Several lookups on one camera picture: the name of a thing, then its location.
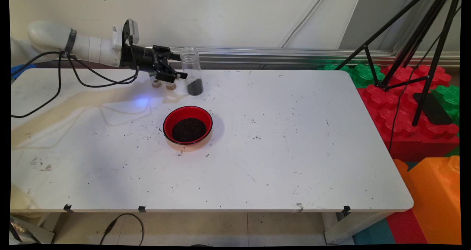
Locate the black tripod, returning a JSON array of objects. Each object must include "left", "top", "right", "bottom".
[{"left": 334, "top": 0, "right": 461, "bottom": 127}]

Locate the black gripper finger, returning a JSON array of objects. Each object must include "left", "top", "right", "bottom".
[
  {"left": 153, "top": 46, "right": 181, "bottom": 62},
  {"left": 155, "top": 61, "right": 187, "bottom": 83}
]

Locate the teal floor mat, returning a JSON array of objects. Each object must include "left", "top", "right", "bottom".
[{"left": 353, "top": 218, "right": 396, "bottom": 245}]

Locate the black floor cable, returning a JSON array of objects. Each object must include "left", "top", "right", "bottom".
[{"left": 99, "top": 213, "right": 145, "bottom": 246}]

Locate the green foam building block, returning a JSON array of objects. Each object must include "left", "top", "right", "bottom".
[
  {"left": 318, "top": 62, "right": 385, "bottom": 89},
  {"left": 431, "top": 85, "right": 460, "bottom": 127}
]

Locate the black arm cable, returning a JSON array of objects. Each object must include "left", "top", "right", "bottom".
[{"left": 11, "top": 51, "right": 139, "bottom": 118}]

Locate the white table leg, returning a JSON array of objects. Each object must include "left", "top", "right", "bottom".
[{"left": 324, "top": 210, "right": 394, "bottom": 245}]

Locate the black cable strap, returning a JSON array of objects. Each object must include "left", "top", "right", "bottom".
[{"left": 63, "top": 28, "right": 77, "bottom": 58}]

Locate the orange foam building block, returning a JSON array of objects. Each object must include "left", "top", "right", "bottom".
[{"left": 393, "top": 156, "right": 461, "bottom": 245}]

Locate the red bowl with black seeds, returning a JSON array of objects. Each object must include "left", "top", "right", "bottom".
[{"left": 163, "top": 106, "right": 214, "bottom": 152}]

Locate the thin black tripod cable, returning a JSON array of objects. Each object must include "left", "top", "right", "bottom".
[{"left": 388, "top": 6, "right": 461, "bottom": 153}]

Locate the red floor mat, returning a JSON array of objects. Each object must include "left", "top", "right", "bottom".
[{"left": 386, "top": 209, "right": 429, "bottom": 245}]

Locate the aluminium wall rail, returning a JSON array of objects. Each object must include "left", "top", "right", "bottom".
[{"left": 162, "top": 46, "right": 460, "bottom": 67}]

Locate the white and grey wrist camera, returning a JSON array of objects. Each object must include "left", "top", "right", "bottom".
[{"left": 112, "top": 18, "right": 140, "bottom": 51}]

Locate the grey metal beam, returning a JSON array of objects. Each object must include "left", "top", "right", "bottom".
[{"left": 10, "top": 215, "right": 56, "bottom": 245}]

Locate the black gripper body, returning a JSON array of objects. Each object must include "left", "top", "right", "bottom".
[{"left": 121, "top": 44, "right": 157, "bottom": 72}]

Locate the blue object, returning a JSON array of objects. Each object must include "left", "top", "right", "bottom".
[{"left": 11, "top": 63, "right": 37, "bottom": 78}]

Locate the clear plastic jar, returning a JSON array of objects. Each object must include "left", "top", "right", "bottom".
[{"left": 180, "top": 47, "right": 204, "bottom": 96}]

